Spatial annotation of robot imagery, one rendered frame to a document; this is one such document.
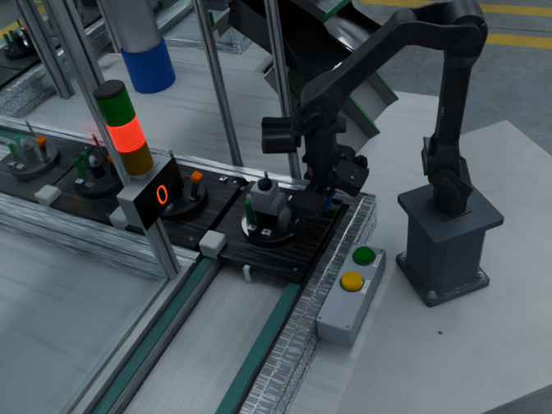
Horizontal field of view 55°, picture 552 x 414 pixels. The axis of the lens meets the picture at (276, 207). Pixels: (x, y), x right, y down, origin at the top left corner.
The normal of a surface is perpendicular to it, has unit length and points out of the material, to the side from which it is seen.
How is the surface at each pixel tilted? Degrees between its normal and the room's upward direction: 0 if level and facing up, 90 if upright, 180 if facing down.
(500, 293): 0
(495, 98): 0
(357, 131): 45
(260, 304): 0
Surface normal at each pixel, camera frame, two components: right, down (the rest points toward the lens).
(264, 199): -0.44, 0.66
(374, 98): 0.47, -0.28
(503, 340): -0.14, -0.72
